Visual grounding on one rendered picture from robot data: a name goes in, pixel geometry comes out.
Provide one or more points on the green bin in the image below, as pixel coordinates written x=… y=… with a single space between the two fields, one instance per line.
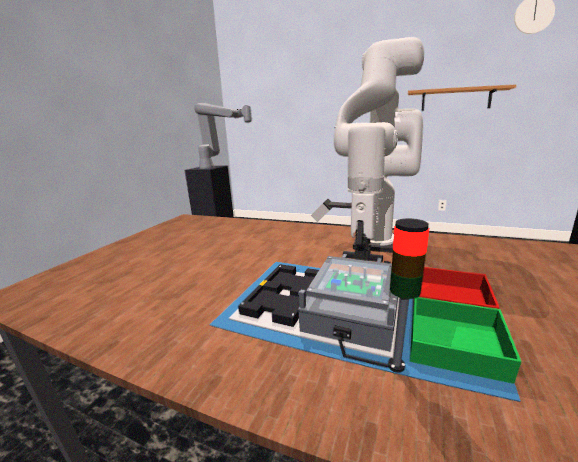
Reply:
x=471 y=328

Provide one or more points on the red bin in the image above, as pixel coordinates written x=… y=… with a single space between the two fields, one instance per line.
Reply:
x=458 y=287

